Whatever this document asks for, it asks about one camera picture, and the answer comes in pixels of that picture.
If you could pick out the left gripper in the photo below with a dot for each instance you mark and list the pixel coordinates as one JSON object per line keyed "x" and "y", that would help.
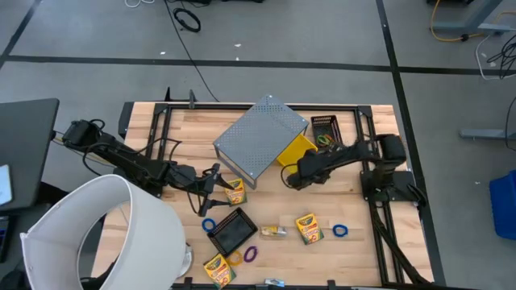
{"x": 201, "y": 183}

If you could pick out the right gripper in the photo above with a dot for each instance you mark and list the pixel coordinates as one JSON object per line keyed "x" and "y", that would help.
{"x": 308, "y": 171}

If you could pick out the Crayola crayons 24 box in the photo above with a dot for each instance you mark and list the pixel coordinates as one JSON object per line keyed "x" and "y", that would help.
{"x": 309, "y": 228}
{"x": 236, "y": 192}
{"x": 219, "y": 272}

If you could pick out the yellow plastic basket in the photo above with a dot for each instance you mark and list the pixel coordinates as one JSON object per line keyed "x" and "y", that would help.
{"x": 294, "y": 151}

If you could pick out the green rubber band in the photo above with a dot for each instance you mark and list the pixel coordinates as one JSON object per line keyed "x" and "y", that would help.
{"x": 321, "y": 139}

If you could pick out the blue coil wristband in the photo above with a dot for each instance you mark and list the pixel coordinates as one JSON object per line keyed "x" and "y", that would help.
{"x": 334, "y": 230}
{"x": 203, "y": 224}

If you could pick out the orange rubber band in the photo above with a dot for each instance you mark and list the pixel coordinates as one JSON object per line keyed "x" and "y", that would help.
{"x": 330, "y": 139}

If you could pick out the wide black plastic basket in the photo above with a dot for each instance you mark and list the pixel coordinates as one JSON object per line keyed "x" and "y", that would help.
{"x": 231, "y": 233}

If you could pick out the narrow black plastic basket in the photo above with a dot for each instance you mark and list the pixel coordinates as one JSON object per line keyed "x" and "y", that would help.
{"x": 322, "y": 123}

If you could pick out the grey perforated metal shelf riser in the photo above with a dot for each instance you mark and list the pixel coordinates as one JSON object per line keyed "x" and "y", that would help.
{"x": 258, "y": 137}

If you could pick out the purple coil wristband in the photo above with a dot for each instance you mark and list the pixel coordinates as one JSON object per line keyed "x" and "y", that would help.
{"x": 244, "y": 257}

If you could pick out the yellow coil wristband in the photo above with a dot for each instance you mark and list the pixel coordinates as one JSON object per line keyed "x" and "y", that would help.
{"x": 242, "y": 258}

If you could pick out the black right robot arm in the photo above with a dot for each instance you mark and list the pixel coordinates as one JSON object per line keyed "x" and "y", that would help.
{"x": 354, "y": 155}

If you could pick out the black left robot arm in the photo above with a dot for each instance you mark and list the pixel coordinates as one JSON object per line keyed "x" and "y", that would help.
{"x": 121, "y": 155}

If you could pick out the grey desk foot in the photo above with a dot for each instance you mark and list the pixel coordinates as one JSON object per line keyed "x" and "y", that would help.
{"x": 483, "y": 134}

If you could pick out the black desk top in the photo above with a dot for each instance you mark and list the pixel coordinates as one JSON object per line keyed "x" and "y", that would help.
{"x": 28, "y": 153}

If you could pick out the grey desk base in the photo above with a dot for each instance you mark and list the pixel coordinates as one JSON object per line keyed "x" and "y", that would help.
{"x": 467, "y": 27}

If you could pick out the white lamp shade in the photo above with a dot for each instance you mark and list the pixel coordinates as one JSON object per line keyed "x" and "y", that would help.
{"x": 157, "y": 241}

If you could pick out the blue plastic bin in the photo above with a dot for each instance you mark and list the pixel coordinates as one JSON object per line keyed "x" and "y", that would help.
{"x": 504, "y": 205}

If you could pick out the white flat device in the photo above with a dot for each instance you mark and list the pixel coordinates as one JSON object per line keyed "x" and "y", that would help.
{"x": 4, "y": 185}

